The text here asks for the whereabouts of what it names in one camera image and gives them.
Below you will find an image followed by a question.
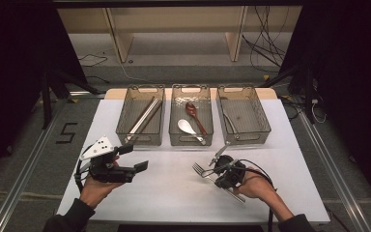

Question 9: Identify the long aluminium floor rail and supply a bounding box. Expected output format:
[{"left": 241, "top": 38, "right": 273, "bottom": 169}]
[
  {"left": 297, "top": 110, "right": 371, "bottom": 232},
  {"left": 0, "top": 107, "right": 63, "bottom": 232}
]

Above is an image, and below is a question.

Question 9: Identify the black cable bundle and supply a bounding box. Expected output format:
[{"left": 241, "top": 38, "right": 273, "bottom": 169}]
[{"left": 241, "top": 5, "right": 288, "bottom": 74}]

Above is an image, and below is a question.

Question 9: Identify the transparent grey plastic bin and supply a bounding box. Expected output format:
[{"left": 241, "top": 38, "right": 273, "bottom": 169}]
[
  {"left": 115, "top": 84, "right": 167, "bottom": 147},
  {"left": 215, "top": 84, "right": 272, "bottom": 147},
  {"left": 168, "top": 83, "right": 214, "bottom": 147}
]

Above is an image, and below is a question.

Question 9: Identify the brown wooden spoon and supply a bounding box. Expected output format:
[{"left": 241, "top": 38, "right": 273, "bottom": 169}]
[{"left": 185, "top": 101, "right": 209, "bottom": 136}]

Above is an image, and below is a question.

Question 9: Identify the person's left hand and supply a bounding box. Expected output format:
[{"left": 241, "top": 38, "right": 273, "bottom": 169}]
[{"left": 78, "top": 156, "right": 124, "bottom": 209}]

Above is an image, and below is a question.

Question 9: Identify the short white cable loop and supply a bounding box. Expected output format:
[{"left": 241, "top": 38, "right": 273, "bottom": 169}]
[{"left": 310, "top": 98, "right": 328, "bottom": 125}]

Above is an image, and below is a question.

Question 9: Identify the short aluminium floor rail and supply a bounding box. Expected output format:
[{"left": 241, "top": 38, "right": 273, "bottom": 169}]
[{"left": 69, "top": 91, "right": 106, "bottom": 100}]

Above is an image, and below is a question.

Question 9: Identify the thin black floor cable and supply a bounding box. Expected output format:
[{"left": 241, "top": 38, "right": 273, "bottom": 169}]
[{"left": 79, "top": 52, "right": 110, "bottom": 85}]

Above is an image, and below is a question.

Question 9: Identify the light wooden desk frame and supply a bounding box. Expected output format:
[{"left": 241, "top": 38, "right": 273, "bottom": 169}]
[{"left": 57, "top": 5, "right": 303, "bottom": 64}]

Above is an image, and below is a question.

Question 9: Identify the black curtain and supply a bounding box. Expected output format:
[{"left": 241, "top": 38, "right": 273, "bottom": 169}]
[
  {"left": 0, "top": 0, "right": 90, "bottom": 187},
  {"left": 279, "top": 0, "right": 371, "bottom": 214}
]

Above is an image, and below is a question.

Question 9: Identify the white ceramic spoon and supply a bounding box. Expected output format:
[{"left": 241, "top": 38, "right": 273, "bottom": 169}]
[{"left": 177, "top": 118, "right": 208, "bottom": 146}]

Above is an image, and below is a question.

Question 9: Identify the black tripod stand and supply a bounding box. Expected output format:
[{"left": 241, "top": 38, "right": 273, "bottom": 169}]
[
  {"left": 259, "top": 61, "right": 317, "bottom": 125},
  {"left": 39, "top": 64, "right": 101, "bottom": 131}
]

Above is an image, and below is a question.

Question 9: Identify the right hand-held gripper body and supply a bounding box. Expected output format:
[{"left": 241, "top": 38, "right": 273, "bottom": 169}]
[{"left": 208, "top": 141, "right": 247, "bottom": 189}]

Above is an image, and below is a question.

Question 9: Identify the brown wooden chopstick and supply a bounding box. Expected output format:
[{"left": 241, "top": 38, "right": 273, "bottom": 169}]
[
  {"left": 128, "top": 96, "right": 156, "bottom": 133},
  {"left": 134, "top": 101, "right": 164, "bottom": 140}
]

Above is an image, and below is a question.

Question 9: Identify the black metal crossbar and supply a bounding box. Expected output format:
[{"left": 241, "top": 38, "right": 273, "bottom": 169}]
[{"left": 52, "top": 0, "right": 305, "bottom": 9}]

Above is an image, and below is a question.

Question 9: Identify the right hand-held gripper cable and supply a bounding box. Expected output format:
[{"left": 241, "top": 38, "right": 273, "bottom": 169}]
[{"left": 230, "top": 158, "right": 276, "bottom": 232}]

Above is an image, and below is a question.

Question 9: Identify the white floor cable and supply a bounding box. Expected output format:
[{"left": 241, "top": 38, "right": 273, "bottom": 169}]
[{"left": 102, "top": 50, "right": 151, "bottom": 83}]

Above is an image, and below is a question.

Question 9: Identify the person's right hand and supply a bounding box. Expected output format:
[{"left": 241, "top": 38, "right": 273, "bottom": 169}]
[{"left": 237, "top": 167, "right": 277, "bottom": 200}]

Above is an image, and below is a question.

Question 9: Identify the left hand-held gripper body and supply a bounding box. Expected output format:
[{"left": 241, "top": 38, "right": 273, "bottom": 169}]
[{"left": 79, "top": 135, "right": 137, "bottom": 185}]

